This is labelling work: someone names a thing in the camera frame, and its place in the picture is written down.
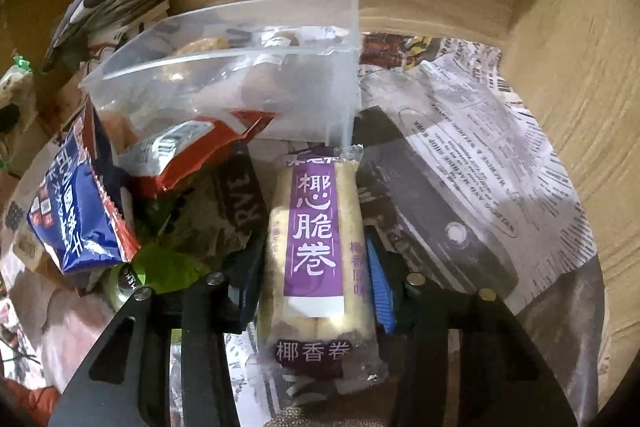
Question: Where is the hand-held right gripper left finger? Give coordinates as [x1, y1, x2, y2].
[48, 227, 271, 427]

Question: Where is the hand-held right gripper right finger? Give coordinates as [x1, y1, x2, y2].
[364, 229, 576, 427]

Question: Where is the purple label wafer roll packet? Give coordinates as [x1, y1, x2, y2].
[256, 146, 390, 384]

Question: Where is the clear zip plastic bag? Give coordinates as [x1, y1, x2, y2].
[80, 0, 361, 146]

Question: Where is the green snack packet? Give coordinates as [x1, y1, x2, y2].
[105, 199, 213, 308]

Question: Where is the brown printed snack packet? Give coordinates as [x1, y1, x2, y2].
[187, 142, 268, 258]

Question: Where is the red and white snack packet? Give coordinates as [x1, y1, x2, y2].
[120, 109, 277, 202]

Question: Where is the newspaper sheet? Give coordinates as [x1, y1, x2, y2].
[170, 32, 601, 427]

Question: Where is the blue snack packet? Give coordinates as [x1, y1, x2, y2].
[26, 99, 142, 277]

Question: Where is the dark printed snack packet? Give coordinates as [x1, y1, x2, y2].
[39, 0, 173, 74]

